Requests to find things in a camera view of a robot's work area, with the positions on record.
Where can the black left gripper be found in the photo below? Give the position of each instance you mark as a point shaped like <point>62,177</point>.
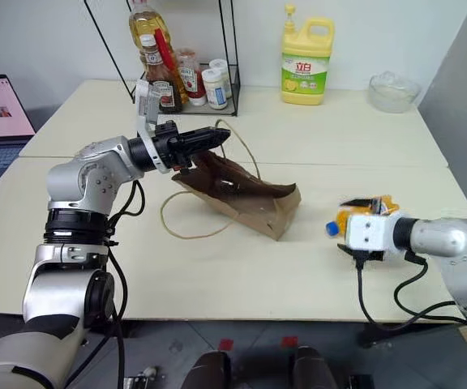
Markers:
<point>170,148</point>

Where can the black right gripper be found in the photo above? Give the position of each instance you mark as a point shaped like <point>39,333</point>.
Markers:
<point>369,255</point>

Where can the orange drink bottle blue cap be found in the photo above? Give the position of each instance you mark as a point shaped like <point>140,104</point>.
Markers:
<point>341,221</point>

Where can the brown paper bag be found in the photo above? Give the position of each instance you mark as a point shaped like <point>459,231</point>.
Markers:
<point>254,210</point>

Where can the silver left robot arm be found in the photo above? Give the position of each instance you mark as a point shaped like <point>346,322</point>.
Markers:
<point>79,182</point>

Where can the white lidded jar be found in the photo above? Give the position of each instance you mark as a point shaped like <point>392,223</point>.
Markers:
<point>214,89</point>
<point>220,65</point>

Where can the glass ketchup bottle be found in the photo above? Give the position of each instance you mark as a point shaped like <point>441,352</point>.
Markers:
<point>170,97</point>

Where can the red squeeze ketchup bottle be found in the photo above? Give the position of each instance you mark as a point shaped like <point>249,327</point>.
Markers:
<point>191,79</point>

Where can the yellow dish soap bottle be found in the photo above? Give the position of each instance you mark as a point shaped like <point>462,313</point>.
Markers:
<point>306,71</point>

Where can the cooking oil bottle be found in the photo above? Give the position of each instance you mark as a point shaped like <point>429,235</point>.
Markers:
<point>146,26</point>

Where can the clear glass bowl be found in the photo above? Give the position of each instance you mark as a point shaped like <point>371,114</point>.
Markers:
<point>393,93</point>

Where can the dark rounded shape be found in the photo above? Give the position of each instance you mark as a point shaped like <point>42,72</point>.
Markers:
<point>207,370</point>
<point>312,368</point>

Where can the small metal floor device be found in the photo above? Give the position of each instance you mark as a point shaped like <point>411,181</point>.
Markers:
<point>140,379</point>

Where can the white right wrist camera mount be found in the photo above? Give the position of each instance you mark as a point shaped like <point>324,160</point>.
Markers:
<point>369,231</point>

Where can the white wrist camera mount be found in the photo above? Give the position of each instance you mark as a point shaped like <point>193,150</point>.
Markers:
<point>369,231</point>
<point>146,99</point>

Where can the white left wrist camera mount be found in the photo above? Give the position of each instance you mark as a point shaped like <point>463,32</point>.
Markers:
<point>146,99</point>

